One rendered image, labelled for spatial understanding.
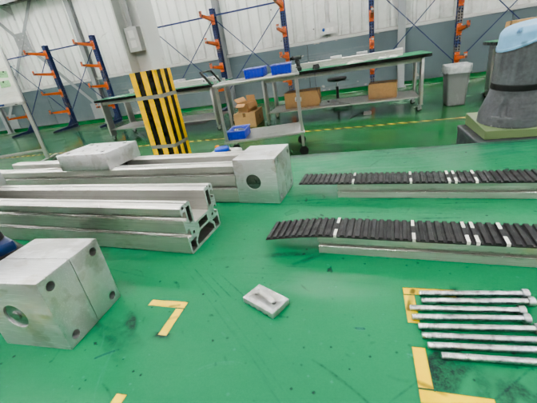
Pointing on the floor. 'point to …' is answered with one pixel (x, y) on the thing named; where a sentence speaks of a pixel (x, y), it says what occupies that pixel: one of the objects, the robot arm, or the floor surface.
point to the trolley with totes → (235, 135)
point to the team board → (13, 96)
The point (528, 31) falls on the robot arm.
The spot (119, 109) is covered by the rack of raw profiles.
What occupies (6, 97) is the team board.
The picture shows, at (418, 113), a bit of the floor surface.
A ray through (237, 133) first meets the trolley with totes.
